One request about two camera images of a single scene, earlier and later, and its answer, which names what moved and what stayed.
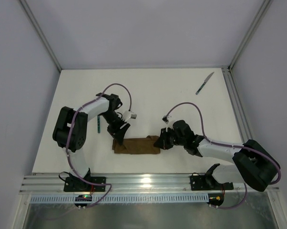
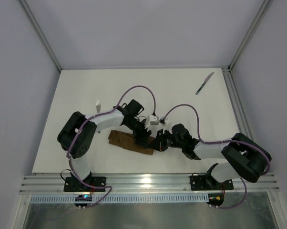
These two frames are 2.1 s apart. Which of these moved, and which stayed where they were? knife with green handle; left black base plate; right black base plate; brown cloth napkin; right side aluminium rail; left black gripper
Moved: brown cloth napkin; left black gripper
Stayed: knife with green handle; right side aluminium rail; left black base plate; right black base plate
